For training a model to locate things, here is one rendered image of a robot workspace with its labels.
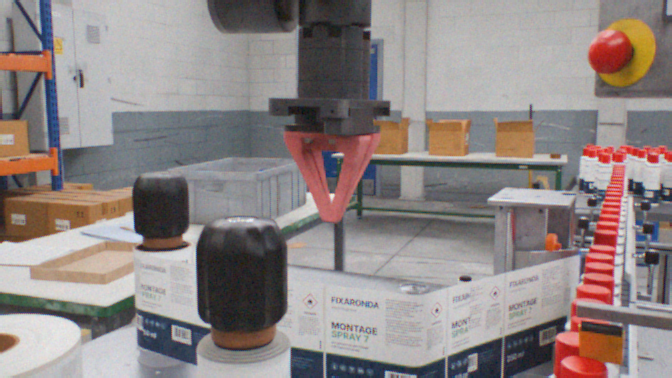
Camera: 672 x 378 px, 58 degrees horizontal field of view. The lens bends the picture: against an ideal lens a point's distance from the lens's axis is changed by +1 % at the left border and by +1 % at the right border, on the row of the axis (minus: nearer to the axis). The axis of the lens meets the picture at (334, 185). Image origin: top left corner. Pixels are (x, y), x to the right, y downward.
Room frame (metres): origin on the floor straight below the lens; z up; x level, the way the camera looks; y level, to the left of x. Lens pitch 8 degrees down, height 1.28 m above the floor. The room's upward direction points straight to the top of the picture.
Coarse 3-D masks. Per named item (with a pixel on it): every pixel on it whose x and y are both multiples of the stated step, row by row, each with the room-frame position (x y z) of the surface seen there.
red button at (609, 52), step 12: (600, 36) 0.54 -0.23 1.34; (612, 36) 0.53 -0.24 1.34; (624, 36) 0.53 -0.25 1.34; (600, 48) 0.54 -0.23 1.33; (612, 48) 0.53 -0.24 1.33; (624, 48) 0.52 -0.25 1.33; (600, 60) 0.54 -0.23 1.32; (612, 60) 0.53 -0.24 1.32; (624, 60) 0.53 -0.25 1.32; (600, 72) 0.54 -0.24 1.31; (612, 72) 0.54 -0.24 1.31
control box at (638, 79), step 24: (600, 0) 0.58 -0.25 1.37; (624, 0) 0.55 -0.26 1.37; (648, 0) 0.53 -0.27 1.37; (600, 24) 0.57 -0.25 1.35; (624, 24) 0.55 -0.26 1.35; (648, 24) 0.53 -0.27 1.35; (648, 48) 0.53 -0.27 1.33; (624, 72) 0.55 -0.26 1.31; (648, 72) 0.53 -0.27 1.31; (600, 96) 0.58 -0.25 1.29; (624, 96) 0.56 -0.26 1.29; (648, 96) 0.54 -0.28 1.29
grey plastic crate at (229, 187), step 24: (192, 168) 2.58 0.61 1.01; (216, 168) 2.79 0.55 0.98; (240, 168) 2.95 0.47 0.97; (288, 168) 2.60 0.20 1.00; (192, 192) 2.37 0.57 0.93; (216, 192) 2.34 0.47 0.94; (240, 192) 2.31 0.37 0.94; (264, 192) 2.36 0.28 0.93; (288, 192) 2.60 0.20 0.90; (192, 216) 2.37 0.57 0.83; (216, 216) 2.34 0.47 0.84; (264, 216) 2.35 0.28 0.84
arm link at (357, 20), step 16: (288, 0) 0.48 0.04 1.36; (304, 0) 0.47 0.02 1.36; (320, 0) 0.46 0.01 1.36; (336, 0) 0.45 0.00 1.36; (352, 0) 0.46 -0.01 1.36; (368, 0) 0.47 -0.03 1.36; (288, 16) 0.49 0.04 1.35; (304, 16) 0.47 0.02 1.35; (320, 16) 0.46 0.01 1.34; (336, 16) 0.45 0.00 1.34; (352, 16) 0.46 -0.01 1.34; (368, 16) 0.47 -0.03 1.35; (336, 32) 0.46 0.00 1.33
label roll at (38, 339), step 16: (0, 320) 0.69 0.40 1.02; (16, 320) 0.69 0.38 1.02; (32, 320) 0.69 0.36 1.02; (48, 320) 0.69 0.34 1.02; (64, 320) 0.69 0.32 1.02; (0, 336) 0.65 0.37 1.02; (16, 336) 0.64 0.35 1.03; (32, 336) 0.64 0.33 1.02; (48, 336) 0.64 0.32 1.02; (64, 336) 0.64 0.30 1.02; (80, 336) 0.65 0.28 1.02; (0, 352) 0.65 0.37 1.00; (16, 352) 0.60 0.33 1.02; (32, 352) 0.60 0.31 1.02; (48, 352) 0.60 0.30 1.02; (64, 352) 0.60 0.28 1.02; (80, 352) 0.64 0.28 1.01; (0, 368) 0.56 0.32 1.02; (16, 368) 0.56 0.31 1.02; (32, 368) 0.56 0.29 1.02; (48, 368) 0.57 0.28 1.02; (64, 368) 0.59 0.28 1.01; (80, 368) 0.63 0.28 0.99
